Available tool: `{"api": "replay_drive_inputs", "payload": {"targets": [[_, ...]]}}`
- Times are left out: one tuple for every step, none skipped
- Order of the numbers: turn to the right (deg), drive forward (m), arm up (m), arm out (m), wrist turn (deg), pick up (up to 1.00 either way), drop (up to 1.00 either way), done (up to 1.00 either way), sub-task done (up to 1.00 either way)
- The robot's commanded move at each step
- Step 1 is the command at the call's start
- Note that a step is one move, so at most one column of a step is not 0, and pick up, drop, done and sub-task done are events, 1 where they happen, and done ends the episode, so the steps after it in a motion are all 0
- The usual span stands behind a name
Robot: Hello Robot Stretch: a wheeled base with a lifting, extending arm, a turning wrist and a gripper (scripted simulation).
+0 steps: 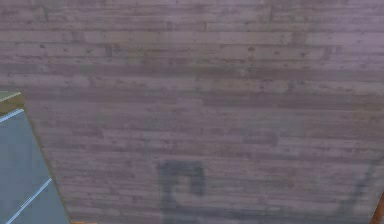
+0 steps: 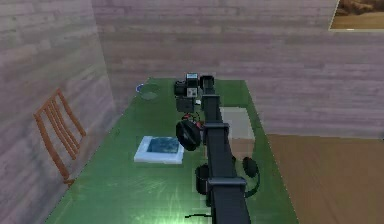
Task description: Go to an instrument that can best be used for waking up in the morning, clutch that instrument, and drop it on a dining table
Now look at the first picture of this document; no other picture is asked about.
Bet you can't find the brown wooden furniture edge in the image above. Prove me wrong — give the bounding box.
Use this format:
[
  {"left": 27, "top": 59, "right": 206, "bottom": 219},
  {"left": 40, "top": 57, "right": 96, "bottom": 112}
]
[{"left": 369, "top": 191, "right": 384, "bottom": 224}]

